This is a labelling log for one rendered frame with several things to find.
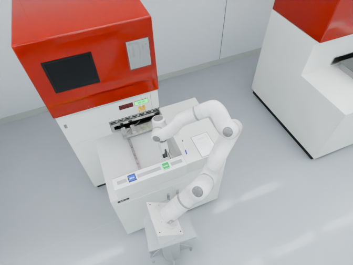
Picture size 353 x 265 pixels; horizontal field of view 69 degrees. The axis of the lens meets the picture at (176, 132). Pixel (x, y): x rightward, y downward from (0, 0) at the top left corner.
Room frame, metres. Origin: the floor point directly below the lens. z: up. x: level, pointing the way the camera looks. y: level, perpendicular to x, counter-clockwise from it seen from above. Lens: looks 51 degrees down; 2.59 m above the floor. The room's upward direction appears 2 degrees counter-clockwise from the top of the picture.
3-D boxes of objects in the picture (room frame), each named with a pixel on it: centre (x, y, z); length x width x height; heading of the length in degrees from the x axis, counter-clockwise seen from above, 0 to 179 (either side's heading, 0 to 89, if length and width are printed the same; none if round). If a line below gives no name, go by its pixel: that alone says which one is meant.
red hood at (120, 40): (1.76, 0.64, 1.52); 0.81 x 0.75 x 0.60; 110
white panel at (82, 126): (1.47, 0.53, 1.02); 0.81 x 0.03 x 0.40; 110
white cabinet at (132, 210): (1.25, 0.16, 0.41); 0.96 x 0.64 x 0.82; 110
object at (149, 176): (0.96, 0.21, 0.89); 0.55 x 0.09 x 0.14; 110
